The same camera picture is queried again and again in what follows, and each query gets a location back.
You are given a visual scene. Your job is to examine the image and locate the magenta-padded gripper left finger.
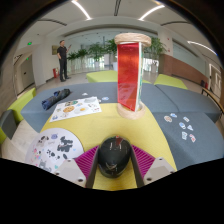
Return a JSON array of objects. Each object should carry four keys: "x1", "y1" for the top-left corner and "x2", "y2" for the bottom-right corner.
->
[{"x1": 53, "y1": 145, "x2": 100, "y2": 190}]

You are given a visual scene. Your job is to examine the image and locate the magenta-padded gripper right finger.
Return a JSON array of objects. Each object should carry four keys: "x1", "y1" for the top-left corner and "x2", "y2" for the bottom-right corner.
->
[{"x1": 129, "y1": 145, "x2": 177, "y2": 188}]

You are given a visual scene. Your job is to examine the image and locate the black computer mouse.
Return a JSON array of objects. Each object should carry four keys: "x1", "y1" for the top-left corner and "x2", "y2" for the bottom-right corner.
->
[{"x1": 97, "y1": 135, "x2": 132, "y2": 179}]

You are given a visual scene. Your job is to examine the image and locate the round white cartoon mouse pad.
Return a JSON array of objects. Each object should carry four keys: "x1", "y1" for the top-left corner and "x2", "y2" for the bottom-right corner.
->
[{"x1": 25, "y1": 127, "x2": 85, "y2": 174}]

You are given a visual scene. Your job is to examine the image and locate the white sticker sheet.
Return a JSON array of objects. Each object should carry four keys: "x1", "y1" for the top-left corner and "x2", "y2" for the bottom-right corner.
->
[{"x1": 49, "y1": 96, "x2": 103, "y2": 123}]

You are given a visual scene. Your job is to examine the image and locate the folded dark blue umbrella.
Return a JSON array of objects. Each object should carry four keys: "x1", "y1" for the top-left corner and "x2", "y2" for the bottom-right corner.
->
[{"x1": 41, "y1": 88, "x2": 72, "y2": 111}]

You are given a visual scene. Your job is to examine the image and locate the grey upholstered stool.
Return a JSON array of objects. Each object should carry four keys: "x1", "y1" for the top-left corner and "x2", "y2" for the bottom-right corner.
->
[{"x1": 0, "y1": 109, "x2": 18, "y2": 140}]

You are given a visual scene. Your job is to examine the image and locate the lime green sofa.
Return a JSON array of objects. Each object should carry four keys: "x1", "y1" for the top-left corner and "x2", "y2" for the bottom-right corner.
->
[{"x1": 0, "y1": 87, "x2": 38, "y2": 146}]

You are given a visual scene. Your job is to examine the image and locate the lime green upholstered bench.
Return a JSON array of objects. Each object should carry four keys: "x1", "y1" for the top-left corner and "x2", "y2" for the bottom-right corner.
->
[
  {"x1": 85, "y1": 69, "x2": 152, "y2": 84},
  {"x1": 153, "y1": 73, "x2": 189, "y2": 90}
]

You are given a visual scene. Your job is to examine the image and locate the white door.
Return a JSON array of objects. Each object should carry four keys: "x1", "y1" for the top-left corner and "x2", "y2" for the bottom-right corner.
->
[{"x1": 19, "y1": 58, "x2": 36, "y2": 90}]

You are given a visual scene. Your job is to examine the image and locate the person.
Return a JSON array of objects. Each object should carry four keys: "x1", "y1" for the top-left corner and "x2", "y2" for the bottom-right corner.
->
[{"x1": 56, "y1": 39, "x2": 72, "y2": 83}]

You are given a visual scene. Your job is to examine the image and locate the row of potted green plants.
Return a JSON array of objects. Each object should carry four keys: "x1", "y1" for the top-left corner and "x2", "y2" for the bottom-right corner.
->
[{"x1": 66, "y1": 37, "x2": 167, "y2": 73}]

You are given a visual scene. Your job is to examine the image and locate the ceiling strip lights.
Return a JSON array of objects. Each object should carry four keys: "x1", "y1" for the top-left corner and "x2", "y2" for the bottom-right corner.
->
[{"x1": 70, "y1": 0, "x2": 218, "y2": 56}]

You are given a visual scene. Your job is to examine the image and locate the red panel column rope ends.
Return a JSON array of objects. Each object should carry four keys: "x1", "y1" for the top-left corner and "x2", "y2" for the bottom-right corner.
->
[{"x1": 114, "y1": 32, "x2": 152, "y2": 120}]

